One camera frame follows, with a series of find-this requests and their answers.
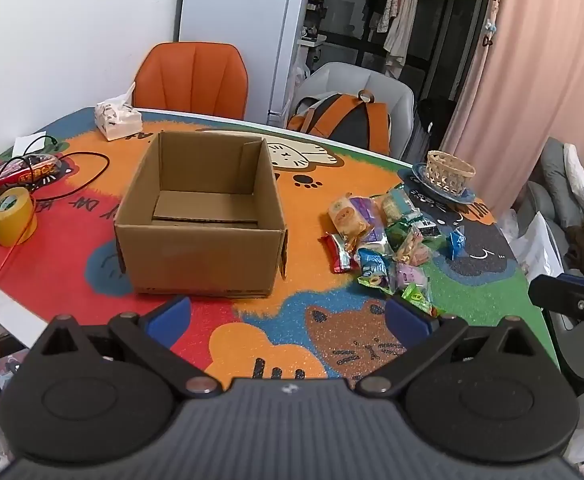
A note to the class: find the grey sofa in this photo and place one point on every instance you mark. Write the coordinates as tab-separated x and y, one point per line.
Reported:
554	170

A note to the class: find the colourful cartoon table mat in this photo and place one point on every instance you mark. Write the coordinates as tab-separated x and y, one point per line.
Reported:
302	260

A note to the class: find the white hanging garment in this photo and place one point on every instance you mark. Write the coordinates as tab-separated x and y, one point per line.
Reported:
404	20

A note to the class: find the blue bow clip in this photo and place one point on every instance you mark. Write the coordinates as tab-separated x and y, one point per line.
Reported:
489	27

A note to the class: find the orange and grey backpack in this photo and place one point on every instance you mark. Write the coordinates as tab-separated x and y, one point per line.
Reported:
351	120

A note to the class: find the pink curtain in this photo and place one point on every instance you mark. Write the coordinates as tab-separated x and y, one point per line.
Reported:
531	85

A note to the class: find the white plastic bag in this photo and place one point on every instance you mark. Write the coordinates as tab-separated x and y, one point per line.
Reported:
539	245

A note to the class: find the blue plate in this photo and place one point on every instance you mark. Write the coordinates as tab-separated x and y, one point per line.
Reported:
419	176

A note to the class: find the red printed packet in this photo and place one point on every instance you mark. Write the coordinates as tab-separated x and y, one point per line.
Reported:
34	174

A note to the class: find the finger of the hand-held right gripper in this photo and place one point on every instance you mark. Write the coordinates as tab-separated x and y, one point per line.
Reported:
566	297

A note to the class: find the grey chair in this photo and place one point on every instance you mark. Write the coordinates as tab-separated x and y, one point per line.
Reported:
342	77

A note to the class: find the black garment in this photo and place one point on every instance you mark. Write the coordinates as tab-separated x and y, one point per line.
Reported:
431	120

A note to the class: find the black rice snack packet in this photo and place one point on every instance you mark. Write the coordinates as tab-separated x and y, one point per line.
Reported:
427	227

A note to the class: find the cardboard box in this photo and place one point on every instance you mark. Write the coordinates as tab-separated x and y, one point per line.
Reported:
197	260

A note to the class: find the white rack with bottles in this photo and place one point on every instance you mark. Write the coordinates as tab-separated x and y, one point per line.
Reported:
314	15

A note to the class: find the pile of snack packets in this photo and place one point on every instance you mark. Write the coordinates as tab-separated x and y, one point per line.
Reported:
347	217

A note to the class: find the yellow tape roll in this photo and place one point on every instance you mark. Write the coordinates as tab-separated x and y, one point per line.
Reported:
12	227

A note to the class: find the white paper sheet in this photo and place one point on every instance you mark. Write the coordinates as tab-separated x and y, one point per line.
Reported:
24	144

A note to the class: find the white fridge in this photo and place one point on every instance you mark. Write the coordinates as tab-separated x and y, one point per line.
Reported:
237	10

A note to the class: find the tablet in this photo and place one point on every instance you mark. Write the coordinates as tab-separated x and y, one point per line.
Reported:
4	367

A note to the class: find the blue snack packet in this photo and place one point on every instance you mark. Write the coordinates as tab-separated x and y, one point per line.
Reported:
371	262

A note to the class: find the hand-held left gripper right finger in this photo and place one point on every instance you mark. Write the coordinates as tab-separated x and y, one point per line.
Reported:
407	319

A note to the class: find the tissue pack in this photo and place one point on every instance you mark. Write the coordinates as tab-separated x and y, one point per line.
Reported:
119	120

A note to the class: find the orange chair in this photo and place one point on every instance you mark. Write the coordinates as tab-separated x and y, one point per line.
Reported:
192	80

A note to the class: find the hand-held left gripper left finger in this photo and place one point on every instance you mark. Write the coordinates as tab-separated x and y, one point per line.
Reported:
168	319

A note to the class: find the woven bamboo basket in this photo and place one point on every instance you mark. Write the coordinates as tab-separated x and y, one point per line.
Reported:
446	172

